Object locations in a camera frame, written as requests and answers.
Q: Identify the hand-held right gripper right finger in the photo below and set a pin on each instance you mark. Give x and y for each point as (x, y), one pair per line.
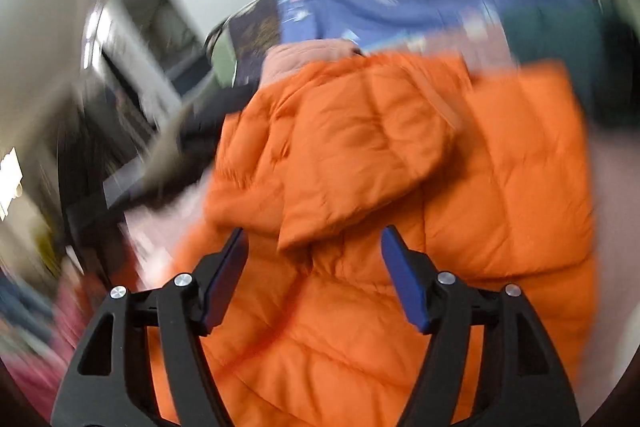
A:
(405, 282)

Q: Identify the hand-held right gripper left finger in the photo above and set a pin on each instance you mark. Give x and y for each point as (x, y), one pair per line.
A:
(227, 282)

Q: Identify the orange puffer jacket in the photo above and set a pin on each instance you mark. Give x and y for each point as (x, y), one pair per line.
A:
(375, 147)

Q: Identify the dark furniture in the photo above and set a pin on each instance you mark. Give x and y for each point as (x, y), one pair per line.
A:
(145, 57)

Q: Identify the dark printed panel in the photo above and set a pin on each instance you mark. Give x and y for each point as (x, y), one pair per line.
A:
(255, 37)

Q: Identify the peach garment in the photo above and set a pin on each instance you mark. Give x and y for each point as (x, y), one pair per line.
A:
(300, 57)

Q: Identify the pink cloth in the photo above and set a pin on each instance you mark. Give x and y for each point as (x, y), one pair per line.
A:
(30, 357)

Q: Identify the pink dotted bedsheet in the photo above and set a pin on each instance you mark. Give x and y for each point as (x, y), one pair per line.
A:
(612, 217)

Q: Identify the dark green cloth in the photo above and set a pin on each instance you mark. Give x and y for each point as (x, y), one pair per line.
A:
(560, 37)

